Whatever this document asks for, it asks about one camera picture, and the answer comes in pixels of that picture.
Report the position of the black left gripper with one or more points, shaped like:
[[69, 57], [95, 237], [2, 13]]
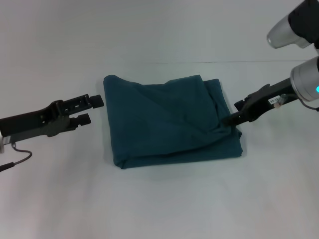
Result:
[[32, 122]]

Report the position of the teal FREE print t-shirt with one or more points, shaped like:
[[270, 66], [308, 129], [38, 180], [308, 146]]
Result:
[[169, 122]]

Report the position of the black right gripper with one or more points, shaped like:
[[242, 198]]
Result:
[[271, 102]]

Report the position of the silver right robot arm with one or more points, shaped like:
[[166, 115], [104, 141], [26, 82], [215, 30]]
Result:
[[299, 49]]

